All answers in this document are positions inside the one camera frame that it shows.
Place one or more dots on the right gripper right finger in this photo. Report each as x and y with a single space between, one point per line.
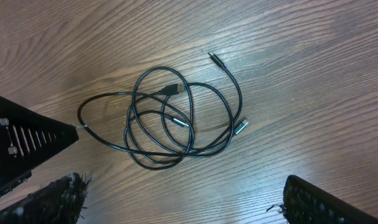
305 203

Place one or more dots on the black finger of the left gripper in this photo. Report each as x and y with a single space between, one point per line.
28 139

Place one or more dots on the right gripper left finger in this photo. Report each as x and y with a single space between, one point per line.
60 202

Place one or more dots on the black cable silver plugs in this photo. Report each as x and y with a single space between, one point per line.
161 161

